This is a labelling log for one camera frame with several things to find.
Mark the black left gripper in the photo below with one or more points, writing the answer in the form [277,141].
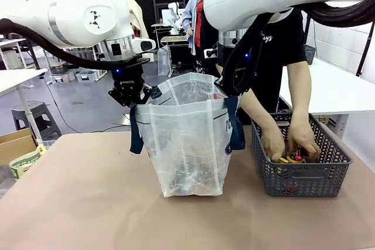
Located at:
[127,78]

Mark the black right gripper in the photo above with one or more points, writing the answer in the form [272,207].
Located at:
[241,65]

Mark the yellow black small item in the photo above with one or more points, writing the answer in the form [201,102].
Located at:
[287,160]

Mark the person's left forearm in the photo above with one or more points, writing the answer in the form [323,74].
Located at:
[300,89]

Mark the person's right forearm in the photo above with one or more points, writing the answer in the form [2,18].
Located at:
[257,112]

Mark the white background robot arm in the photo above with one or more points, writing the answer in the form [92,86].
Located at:
[175,17]

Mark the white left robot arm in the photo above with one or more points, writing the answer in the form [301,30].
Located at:
[88,15]

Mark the person's right hand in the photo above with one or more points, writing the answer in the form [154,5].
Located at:
[274,144]

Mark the person's left hand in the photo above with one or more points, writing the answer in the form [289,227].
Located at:
[304,136]

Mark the translucent plastic container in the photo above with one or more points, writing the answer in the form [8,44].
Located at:
[164,61]

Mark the clear plastic storage bin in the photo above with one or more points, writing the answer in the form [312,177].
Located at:
[86,76]

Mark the brown-topped background table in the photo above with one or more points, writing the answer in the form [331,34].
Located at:
[88,54]

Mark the person in black T-shirt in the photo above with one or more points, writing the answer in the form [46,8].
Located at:
[281,45]

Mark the brown background robot table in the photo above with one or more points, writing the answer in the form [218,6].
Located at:
[174,39]

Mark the grey plastic storage bin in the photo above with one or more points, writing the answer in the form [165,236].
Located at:
[60,73]

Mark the mannequin with blue shirt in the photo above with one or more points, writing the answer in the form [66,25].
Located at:
[192,21]

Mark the black tripod stand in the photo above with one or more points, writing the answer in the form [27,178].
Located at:
[307,32]

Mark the grey plastic step stool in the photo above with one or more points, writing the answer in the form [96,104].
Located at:
[38,118]

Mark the red small item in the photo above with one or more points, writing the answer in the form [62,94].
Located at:
[292,188]

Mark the white side table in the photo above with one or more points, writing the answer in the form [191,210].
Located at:
[17,78]

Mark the green printed carton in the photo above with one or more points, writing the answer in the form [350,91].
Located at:
[26,162]

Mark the brown cardboard box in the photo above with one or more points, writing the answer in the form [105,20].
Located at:
[16,144]

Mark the black slanted stand pole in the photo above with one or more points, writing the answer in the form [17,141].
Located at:
[366,51]

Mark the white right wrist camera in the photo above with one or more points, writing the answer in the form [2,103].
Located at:
[211,54]

